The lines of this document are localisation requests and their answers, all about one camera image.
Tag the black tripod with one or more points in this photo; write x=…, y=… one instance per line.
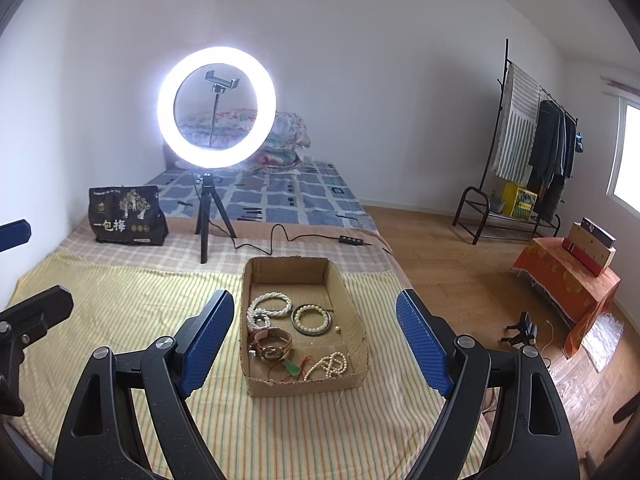
x=204, y=230

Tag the folded floral quilt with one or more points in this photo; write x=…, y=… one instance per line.
x=285, y=135

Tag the black clothes rack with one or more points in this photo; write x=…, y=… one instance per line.
x=472, y=210

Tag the window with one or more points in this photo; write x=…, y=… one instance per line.
x=630, y=160

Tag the black printed bag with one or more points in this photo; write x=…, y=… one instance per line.
x=125, y=220

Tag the striped hanging cloth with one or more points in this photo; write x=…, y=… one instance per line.
x=515, y=125

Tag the checked bed sheet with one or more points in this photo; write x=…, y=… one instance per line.
x=165, y=255

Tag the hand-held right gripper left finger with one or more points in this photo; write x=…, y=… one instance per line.
x=210, y=345

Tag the dark lidded red box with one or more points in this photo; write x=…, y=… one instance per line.
x=597, y=232

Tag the yellow striped blanket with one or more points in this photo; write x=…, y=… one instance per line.
x=125, y=300

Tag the cardboard box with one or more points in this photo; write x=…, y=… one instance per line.
x=300, y=387

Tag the thin blue bangle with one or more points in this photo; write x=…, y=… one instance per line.
x=331, y=322

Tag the blue patterned bed sheet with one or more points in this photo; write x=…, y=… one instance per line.
x=300, y=195

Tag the dark hanging clothes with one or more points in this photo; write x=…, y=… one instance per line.
x=547, y=150

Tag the small blue hanging item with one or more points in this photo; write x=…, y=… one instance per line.
x=579, y=142

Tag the orange cloth covered table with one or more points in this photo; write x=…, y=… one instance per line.
x=565, y=280

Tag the small black stand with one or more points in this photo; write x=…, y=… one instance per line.
x=522, y=332

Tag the yellow box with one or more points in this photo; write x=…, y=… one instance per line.
x=520, y=202

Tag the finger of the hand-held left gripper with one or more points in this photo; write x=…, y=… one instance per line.
x=40, y=310
x=15, y=234

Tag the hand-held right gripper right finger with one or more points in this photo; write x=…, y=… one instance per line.
x=425, y=345

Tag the stacked boxes on table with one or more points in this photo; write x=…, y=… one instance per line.
x=585, y=245

